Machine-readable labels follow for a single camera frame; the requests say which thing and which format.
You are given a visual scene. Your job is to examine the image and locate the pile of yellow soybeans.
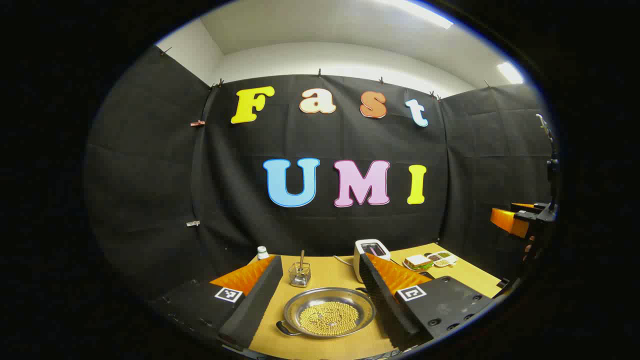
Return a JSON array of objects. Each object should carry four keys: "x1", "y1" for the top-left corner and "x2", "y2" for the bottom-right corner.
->
[{"x1": 299, "y1": 301, "x2": 360, "y2": 336}]

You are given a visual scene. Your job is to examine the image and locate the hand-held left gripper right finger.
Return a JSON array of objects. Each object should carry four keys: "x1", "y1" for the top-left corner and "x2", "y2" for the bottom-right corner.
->
[{"x1": 359, "y1": 252, "x2": 498, "y2": 352}]

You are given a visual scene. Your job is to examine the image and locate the sandwich with lettuce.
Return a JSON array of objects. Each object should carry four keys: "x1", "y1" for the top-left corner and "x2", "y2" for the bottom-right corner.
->
[{"x1": 405, "y1": 254, "x2": 434, "y2": 271}]

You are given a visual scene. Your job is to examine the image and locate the steel pot with black handles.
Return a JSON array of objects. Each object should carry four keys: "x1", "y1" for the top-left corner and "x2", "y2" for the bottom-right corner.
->
[{"x1": 276, "y1": 286, "x2": 377, "y2": 340}]

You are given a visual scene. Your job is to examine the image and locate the white divided tray with beans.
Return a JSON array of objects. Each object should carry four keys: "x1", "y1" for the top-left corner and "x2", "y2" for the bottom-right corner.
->
[{"x1": 426, "y1": 251, "x2": 459, "y2": 268}]

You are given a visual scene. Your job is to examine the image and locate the white toaster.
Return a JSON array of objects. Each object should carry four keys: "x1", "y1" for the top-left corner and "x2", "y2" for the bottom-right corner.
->
[{"x1": 354, "y1": 239, "x2": 392, "y2": 283}]

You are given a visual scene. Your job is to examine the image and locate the wire mesh basket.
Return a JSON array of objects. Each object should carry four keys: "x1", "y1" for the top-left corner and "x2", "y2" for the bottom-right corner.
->
[{"x1": 288, "y1": 262, "x2": 312, "y2": 288}]

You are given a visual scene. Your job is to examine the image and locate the ceiling light panel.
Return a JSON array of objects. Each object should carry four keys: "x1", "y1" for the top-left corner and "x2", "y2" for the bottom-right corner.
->
[
  {"x1": 496, "y1": 61, "x2": 525, "y2": 85},
  {"x1": 375, "y1": 0, "x2": 455, "y2": 30}
]

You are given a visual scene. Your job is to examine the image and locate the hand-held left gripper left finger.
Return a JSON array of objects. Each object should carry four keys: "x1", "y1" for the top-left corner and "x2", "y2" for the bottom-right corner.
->
[{"x1": 149, "y1": 255, "x2": 284, "y2": 352}]

